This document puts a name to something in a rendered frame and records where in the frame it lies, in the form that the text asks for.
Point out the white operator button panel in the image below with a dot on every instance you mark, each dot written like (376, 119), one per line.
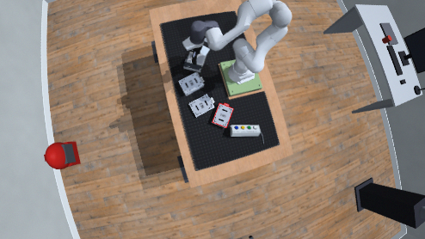
(245, 130)

